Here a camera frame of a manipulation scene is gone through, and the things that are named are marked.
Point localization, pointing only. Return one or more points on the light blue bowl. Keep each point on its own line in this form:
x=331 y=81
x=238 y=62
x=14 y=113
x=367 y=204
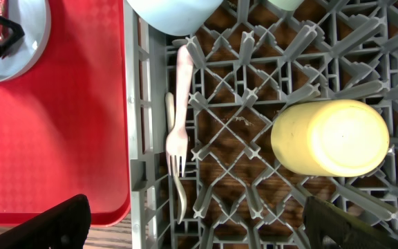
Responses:
x=175 y=17

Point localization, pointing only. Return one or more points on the yellow plastic cup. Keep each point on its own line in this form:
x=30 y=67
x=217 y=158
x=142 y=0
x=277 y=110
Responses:
x=330 y=138

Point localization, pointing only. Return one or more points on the light blue plate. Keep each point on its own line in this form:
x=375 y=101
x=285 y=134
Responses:
x=35 y=18

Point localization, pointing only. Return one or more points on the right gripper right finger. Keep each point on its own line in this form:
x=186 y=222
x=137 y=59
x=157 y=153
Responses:
x=327 y=226

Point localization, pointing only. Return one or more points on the mint green bowl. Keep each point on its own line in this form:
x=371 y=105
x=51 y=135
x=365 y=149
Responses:
x=288 y=5

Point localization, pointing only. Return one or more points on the red serving tray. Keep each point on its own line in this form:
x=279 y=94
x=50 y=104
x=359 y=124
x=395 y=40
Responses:
x=63 y=123

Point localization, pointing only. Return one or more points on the cream plastic spoon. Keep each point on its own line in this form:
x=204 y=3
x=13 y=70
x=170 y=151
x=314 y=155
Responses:
x=176 y=151

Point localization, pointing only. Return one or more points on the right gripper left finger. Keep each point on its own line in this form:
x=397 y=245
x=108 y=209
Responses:
x=64 y=226

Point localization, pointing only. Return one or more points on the grey dishwasher rack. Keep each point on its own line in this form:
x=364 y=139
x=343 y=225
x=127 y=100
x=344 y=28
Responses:
x=252 y=61

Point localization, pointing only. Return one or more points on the pink plastic fork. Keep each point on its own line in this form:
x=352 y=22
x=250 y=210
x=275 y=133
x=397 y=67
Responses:
x=184 y=70

